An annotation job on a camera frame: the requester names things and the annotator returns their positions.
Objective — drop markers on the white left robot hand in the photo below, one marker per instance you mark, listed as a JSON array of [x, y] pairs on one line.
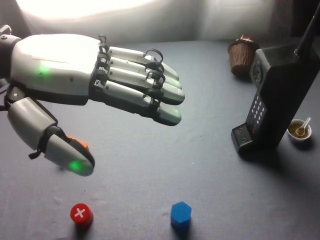
[[62, 65]]

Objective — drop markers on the black brick toy phone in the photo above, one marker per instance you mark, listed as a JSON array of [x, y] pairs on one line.
[[275, 100]]

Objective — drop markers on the orange triangular block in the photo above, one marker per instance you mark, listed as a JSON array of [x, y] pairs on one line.
[[82, 144]]

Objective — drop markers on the white curtain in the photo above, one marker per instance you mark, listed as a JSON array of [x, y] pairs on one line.
[[175, 20]]

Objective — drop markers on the grey table cloth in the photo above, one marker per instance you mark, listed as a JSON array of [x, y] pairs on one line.
[[150, 175]]

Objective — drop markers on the red cylinder block white cross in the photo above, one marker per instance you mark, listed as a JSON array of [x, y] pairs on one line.
[[81, 215]]

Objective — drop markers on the brown toy cupcake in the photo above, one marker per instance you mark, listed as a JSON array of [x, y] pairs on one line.
[[241, 57]]

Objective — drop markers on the blue hexagonal block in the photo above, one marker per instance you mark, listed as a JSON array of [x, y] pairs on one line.
[[180, 214]]

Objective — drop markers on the small bowl of green soup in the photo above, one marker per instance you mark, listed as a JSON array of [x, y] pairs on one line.
[[298, 133]]

